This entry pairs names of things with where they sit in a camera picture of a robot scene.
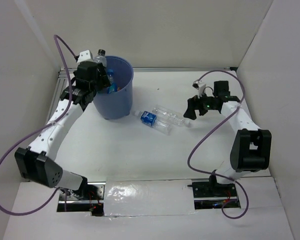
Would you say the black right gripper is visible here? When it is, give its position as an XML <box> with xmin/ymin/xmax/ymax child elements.
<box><xmin>184</xmin><ymin>89</ymin><xmax>218</xmax><ymax>120</ymax></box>

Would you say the crushed bottle blue label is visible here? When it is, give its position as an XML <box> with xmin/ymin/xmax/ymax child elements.
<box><xmin>107</xmin><ymin>69</ymin><xmax>118</xmax><ymax>94</ymax></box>

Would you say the small pepsi bottle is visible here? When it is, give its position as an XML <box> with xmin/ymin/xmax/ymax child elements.
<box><xmin>93</xmin><ymin>49</ymin><xmax>107</xmax><ymax>68</ymax></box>

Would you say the clear bottle white cap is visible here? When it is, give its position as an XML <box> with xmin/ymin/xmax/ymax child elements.
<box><xmin>151</xmin><ymin>105</ymin><xmax>191</xmax><ymax>127</ymax></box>

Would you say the blue label water bottle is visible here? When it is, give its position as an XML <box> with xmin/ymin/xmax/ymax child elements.
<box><xmin>132</xmin><ymin>110</ymin><xmax>172</xmax><ymax>135</ymax></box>

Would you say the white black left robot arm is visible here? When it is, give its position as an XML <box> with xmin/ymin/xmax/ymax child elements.
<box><xmin>14</xmin><ymin>61</ymin><xmax>110</xmax><ymax>200</ymax></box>

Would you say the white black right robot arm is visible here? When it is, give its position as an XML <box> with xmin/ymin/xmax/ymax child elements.
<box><xmin>183</xmin><ymin>80</ymin><xmax>272</xmax><ymax>196</ymax></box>

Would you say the blue plastic bin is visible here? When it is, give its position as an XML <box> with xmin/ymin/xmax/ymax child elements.
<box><xmin>93</xmin><ymin>55</ymin><xmax>134</xmax><ymax>120</ymax></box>

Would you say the white taped cover sheet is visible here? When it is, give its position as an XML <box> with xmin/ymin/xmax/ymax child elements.
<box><xmin>103</xmin><ymin>179</ymin><xmax>196</xmax><ymax>217</ymax></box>

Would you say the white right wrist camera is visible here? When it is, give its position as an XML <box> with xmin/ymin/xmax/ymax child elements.
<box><xmin>192</xmin><ymin>79</ymin><xmax>207</xmax><ymax>99</ymax></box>

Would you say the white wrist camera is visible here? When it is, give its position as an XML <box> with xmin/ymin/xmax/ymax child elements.
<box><xmin>75</xmin><ymin>50</ymin><xmax>93</xmax><ymax>64</ymax></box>
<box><xmin>192</xmin><ymin>79</ymin><xmax>207</xmax><ymax>99</ymax></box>

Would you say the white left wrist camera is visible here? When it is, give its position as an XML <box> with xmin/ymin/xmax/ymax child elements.
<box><xmin>75</xmin><ymin>50</ymin><xmax>93</xmax><ymax>64</ymax></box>

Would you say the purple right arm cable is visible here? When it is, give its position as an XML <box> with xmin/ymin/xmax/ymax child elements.
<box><xmin>187</xmin><ymin>70</ymin><xmax>249</xmax><ymax>220</ymax></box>

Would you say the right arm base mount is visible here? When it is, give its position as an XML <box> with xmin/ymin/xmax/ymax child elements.
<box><xmin>187</xmin><ymin>176</ymin><xmax>241</xmax><ymax>210</ymax></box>

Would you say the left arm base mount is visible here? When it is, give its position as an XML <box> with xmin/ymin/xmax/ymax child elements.
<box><xmin>56</xmin><ymin>182</ymin><xmax>106</xmax><ymax>217</ymax></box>

